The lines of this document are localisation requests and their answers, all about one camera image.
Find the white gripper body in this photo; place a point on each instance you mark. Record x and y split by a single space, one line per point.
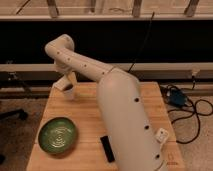
66 70

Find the white sponge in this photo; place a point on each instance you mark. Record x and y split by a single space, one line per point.
62 83

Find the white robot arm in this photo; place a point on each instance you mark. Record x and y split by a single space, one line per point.
130 133

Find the white ceramic cup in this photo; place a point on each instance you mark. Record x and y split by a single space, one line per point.
70 92

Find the black chair base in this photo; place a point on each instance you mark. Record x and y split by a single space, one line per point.
20 113

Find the green bowl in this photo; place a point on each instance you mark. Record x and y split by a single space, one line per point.
57 135

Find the black rectangular block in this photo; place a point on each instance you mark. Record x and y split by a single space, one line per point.
107 149

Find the blue power adapter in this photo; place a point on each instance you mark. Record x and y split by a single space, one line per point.
177 98

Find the white connector box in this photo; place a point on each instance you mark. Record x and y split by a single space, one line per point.
162 135

